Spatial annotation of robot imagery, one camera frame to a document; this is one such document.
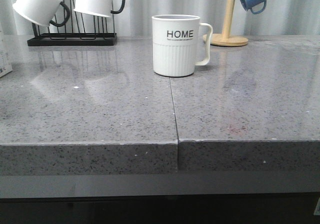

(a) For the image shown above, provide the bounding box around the wooden mug tree stand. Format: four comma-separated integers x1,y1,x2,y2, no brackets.
210,0,248,47

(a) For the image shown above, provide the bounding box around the white mug black handle left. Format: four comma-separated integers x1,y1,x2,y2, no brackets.
12,0,71,27

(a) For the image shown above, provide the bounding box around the black wire mug rack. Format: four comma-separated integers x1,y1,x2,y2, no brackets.
27,0,117,47

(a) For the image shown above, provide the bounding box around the white blue milk carton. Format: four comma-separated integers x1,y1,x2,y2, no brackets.
0,26,13,77

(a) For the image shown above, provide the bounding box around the cream HOME mug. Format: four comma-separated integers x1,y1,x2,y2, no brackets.
151,15,213,77

